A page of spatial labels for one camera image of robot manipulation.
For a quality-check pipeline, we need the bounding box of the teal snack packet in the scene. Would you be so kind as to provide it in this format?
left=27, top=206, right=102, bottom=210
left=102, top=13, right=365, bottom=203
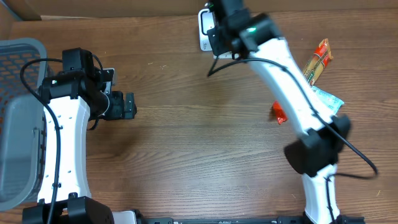
left=312, top=86, right=344, bottom=115

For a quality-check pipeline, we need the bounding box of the cardboard back wall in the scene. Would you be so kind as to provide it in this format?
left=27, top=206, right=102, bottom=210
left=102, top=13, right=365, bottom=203
left=3, top=0, right=397, bottom=21

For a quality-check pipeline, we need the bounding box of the white tube gold cap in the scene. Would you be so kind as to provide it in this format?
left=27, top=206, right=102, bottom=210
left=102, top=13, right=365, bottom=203
left=213, top=52, right=239, bottom=59

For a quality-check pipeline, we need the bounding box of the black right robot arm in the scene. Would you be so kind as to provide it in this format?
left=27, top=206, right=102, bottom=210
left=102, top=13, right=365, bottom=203
left=205, top=0, right=350, bottom=223

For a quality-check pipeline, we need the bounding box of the white barcode scanner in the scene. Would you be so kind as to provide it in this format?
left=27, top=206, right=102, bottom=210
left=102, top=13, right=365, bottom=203
left=198, top=9, right=215, bottom=52

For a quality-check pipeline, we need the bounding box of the grey plastic mesh basket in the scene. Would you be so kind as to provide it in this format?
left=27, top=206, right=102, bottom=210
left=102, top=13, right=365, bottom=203
left=1, top=38, right=47, bottom=211

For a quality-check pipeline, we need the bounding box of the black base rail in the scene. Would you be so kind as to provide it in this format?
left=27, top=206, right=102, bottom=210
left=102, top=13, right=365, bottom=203
left=144, top=215, right=366, bottom=224

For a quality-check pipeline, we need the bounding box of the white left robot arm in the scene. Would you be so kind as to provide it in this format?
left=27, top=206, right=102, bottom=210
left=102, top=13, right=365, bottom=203
left=22, top=48, right=137, bottom=223

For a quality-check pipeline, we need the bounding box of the orange pasta packet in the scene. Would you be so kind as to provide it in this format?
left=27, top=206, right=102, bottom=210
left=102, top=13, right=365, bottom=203
left=272, top=39, right=333, bottom=124

